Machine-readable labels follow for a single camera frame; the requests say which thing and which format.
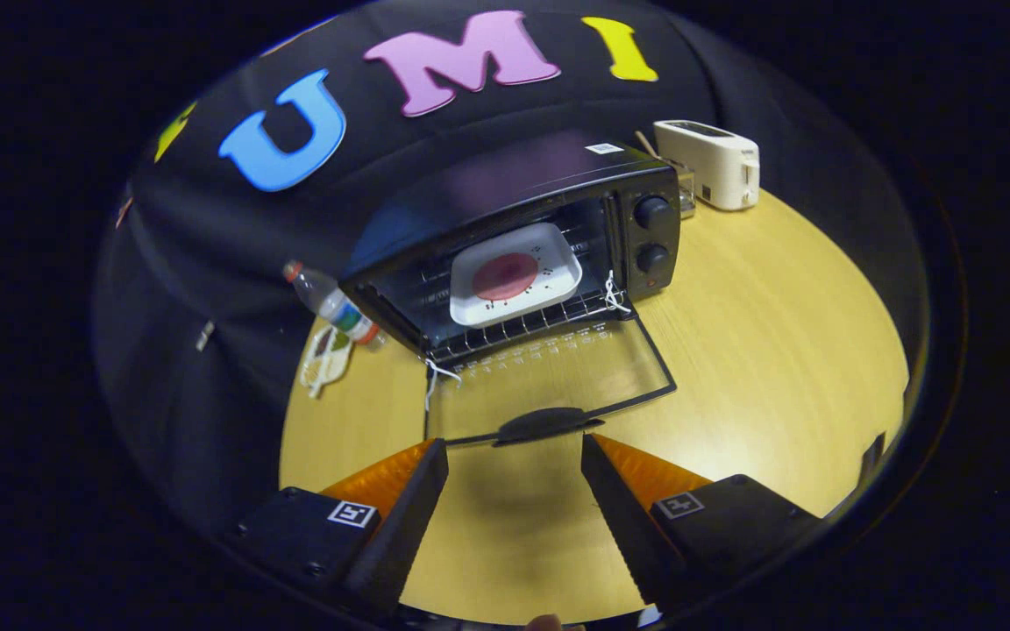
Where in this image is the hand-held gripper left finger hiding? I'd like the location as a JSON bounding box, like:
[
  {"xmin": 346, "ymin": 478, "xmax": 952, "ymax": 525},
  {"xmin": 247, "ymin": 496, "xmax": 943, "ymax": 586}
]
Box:
[{"xmin": 229, "ymin": 438, "xmax": 450, "ymax": 614}]

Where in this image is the black toaster oven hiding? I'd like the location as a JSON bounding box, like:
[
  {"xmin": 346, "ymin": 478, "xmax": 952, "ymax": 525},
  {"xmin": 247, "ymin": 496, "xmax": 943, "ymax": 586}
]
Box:
[{"xmin": 338, "ymin": 131, "xmax": 683, "ymax": 449}]

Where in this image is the pink round meat slice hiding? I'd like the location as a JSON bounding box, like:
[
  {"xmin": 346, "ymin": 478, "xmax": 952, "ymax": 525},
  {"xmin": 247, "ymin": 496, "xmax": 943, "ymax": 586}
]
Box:
[{"xmin": 471, "ymin": 252, "xmax": 539, "ymax": 301}]

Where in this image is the clear plastic bottle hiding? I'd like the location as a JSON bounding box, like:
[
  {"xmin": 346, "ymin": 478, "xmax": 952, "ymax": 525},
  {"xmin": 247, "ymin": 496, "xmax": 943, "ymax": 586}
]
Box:
[{"xmin": 283, "ymin": 259, "xmax": 386, "ymax": 349}]

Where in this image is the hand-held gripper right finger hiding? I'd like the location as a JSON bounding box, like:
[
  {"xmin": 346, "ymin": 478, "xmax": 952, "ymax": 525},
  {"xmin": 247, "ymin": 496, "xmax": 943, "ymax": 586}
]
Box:
[{"xmin": 580, "ymin": 433, "xmax": 824, "ymax": 606}]

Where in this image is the white square plate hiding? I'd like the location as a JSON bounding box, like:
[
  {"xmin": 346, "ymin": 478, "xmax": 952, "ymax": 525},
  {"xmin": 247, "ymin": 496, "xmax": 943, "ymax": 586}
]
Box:
[{"xmin": 449, "ymin": 222, "xmax": 584, "ymax": 330}]

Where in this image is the white bread toaster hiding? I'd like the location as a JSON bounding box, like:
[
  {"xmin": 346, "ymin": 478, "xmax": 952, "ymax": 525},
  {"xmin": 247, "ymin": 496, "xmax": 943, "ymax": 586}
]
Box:
[{"xmin": 652, "ymin": 119, "xmax": 761, "ymax": 212}]

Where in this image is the small white patterned dish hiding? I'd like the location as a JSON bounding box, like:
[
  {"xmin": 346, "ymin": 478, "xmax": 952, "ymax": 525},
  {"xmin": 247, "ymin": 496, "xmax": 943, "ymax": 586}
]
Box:
[{"xmin": 299, "ymin": 326, "xmax": 355, "ymax": 400}]

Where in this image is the metal wire utensil holder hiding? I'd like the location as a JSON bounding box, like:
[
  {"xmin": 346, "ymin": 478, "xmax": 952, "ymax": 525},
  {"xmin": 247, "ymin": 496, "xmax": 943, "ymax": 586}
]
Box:
[{"xmin": 670, "ymin": 158, "xmax": 698, "ymax": 220}]

